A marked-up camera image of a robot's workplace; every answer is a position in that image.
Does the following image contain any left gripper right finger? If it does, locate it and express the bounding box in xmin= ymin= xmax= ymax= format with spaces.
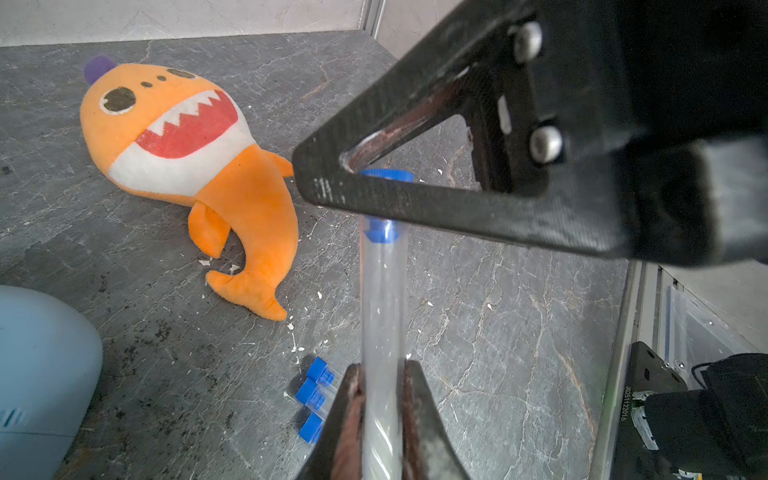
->
xmin=402 ymin=360 xmax=470 ymax=480

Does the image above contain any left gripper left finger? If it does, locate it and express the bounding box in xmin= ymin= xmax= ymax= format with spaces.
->
xmin=296 ymin=363 xmax=365 ymax=480

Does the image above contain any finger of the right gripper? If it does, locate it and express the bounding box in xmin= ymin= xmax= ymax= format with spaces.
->
xmin=344 ymin=67 xmax=498 ymax=191
xmin=293 ymin=1 xmax=660 ymax=260

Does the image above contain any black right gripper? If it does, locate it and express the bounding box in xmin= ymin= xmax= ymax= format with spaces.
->
xmin=472 ymin=1 xmax=767 ymax=266

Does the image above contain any test tube with blue stopper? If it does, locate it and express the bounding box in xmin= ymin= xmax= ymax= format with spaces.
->
xmin=358 ymin=167 xmax=416 ymax=480

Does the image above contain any light blue plastic cup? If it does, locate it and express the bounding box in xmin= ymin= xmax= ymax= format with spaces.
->
xmin=1 ymin=286 xmax=103 ymax=479

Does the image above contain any orange shark plush toy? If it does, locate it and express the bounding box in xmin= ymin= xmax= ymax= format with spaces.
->
xmin=80 ymin=56 xmax=299 ymax=321

